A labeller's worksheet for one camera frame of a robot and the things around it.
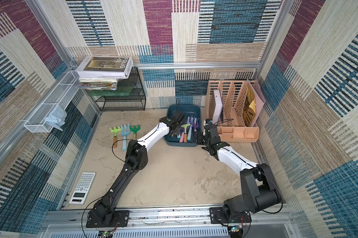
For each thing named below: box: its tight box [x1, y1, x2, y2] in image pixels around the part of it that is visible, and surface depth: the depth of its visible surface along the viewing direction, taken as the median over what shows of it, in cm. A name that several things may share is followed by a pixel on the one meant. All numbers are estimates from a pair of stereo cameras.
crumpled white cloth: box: [44, 104, 68, 131], surface depth 70 cm
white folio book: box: [75, 55, 134, 83], surface depth 84 cm
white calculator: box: [68, 172, 96, 205], surface depth 84 cm
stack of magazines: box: [75, 77, 119, 91], surface depth 83 cm
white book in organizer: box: [212, 89, 224, 125], surface depth 99 cm
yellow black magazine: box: [242, 81, 256, 127], surface depth 96 cm
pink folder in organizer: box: [246, 78, 266, 127], surface depth 89 cm
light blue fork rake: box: [120, 123, 131, 151], surface depth 110 cm
